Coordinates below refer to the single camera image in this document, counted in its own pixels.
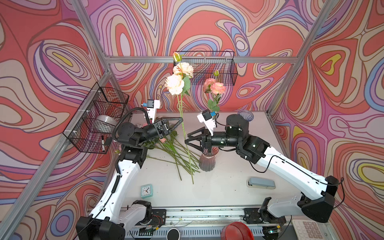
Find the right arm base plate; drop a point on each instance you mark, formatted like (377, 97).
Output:
(255, 216)

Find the pink glass vase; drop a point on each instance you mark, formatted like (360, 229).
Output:
(207, 161)

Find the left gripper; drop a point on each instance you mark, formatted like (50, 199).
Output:
(161, 129)

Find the red emergency stop button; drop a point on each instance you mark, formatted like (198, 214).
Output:
(236, 231)

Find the cream rose stem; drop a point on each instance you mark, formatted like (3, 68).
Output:
(178, 84)

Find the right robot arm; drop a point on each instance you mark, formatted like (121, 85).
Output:
(317, 198)

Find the black wire basket back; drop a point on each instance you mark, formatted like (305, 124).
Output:
(219, 65)

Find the small teal alarm clock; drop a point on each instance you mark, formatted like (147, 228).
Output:
(147, 191)

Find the black wire basket left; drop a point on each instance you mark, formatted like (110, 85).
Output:
(84, 131)

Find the pile of artificial flowers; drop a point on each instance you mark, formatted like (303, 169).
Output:
(168, 147)

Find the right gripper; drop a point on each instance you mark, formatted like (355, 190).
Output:
(205, 141)

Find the white tape roll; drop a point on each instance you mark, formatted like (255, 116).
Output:
(107, 120)

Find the white calculator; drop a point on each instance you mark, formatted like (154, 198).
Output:
(307, 230)

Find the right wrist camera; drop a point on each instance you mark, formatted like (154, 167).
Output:
(209, 119)

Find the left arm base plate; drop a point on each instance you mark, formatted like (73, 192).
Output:
(158, 218)

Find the black marker pen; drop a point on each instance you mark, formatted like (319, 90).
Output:
(103, 144)

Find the black wire basket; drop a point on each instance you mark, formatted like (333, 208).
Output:
(219, 65)
(84, 131)

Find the blue purple glass vase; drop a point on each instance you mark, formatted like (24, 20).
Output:
(247, 115)

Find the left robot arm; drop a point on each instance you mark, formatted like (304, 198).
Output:
(106, 221)

